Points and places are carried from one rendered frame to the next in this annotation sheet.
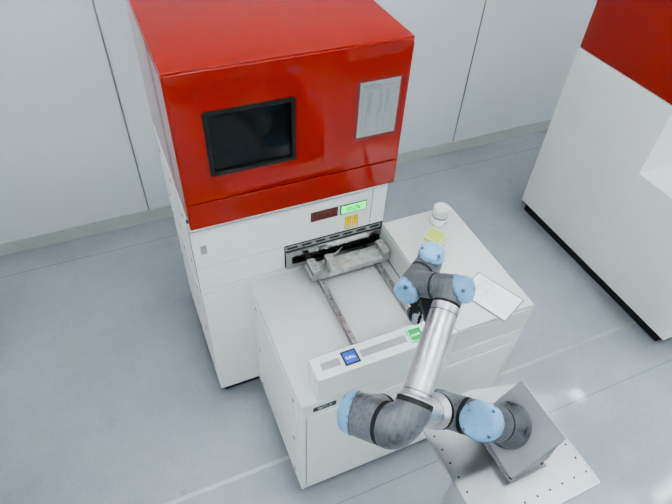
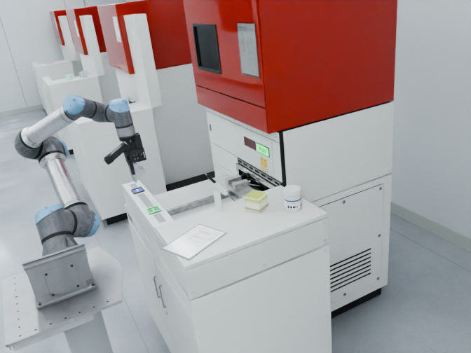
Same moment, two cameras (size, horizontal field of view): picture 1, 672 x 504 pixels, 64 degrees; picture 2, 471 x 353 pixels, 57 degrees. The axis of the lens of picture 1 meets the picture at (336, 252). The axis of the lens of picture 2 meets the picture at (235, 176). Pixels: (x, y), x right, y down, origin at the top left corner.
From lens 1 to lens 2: 2.68 m
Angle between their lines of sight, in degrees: 74
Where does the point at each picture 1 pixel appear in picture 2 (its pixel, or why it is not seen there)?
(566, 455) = (40, 323)
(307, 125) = (222, 49)
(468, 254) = (251, 227)
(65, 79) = not seen: hidden behind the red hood
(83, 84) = not seen: hidden behind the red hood
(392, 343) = (147, 204)
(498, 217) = not seen: outside the picture
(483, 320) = (165, 237)
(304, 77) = (216, 10)
